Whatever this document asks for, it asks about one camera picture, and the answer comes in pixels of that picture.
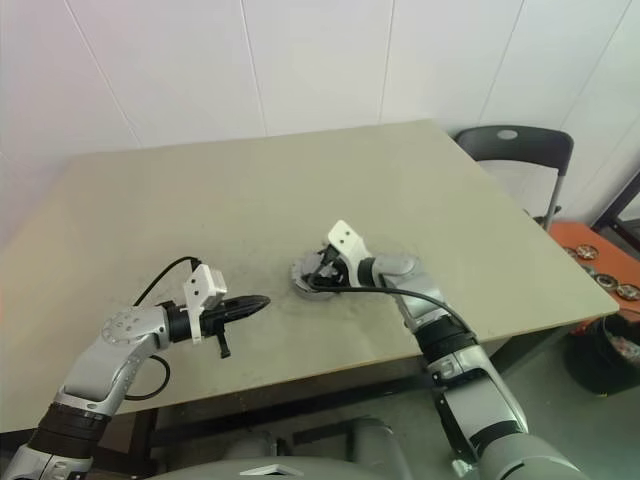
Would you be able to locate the black table frame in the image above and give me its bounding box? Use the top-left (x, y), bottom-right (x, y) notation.
top-left (92, 324), bottom-right (571, 471)

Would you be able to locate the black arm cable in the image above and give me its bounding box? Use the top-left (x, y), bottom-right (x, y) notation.
top-left (310, 279), bottom-right (474, 346)
top-left (124, 256), bottom-right (204, 401)

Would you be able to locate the orange mat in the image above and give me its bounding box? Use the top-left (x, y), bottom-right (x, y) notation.
top-left (547, 222), bottom-right (640, 314)

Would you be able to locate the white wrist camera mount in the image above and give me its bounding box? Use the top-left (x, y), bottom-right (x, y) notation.
top-left (327, 218), bottom-right (371, 289)
top-left (182, 263), bottom-right (229, 346)

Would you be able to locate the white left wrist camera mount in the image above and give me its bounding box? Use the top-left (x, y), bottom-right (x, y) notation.
top-left (182, 263), bottom-right (229, 346)

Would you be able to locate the black waste bin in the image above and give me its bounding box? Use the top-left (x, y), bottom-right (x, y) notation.
top-left (564, 312), bottom-right (640, 396)

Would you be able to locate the grey rounded robot body shell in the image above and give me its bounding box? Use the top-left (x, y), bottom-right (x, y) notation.
top-left (164, 417), bottom-right (416, 480)

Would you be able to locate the small grey round object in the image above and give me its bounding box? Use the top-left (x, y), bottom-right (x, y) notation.
top-left (288, 249), bottom-right (331, 291)

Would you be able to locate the black-framed side table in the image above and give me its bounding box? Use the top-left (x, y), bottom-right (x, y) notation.
top-left (589, 169), bottom-right (640, 239)

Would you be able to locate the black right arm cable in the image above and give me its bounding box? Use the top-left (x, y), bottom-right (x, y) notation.
top-left (310, 279), bottom-right (474, 346)

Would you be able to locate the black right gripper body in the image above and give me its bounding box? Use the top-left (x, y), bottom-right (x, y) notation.
top-left (312, 244), bottom-right (358, 291)

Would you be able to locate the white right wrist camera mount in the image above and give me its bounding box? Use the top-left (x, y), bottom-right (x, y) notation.
top-left (327, 218), bottom-right (371, 289)

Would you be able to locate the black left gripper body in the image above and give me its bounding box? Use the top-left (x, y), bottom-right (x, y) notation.
top-left (199, 301), bottom-right (237, 361)

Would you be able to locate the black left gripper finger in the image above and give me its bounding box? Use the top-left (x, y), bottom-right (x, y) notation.
top-left (226, 301), bottom-right (272, 322)
top-left (225, 294), bottom-right (272, 313)

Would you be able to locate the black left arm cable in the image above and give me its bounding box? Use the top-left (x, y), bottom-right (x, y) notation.
top-left (124, 256), bottom-right (204, 401)

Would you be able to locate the black folding chair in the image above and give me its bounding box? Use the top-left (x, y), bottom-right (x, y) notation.
top-left (452, 124), bottom-right (575, 234)

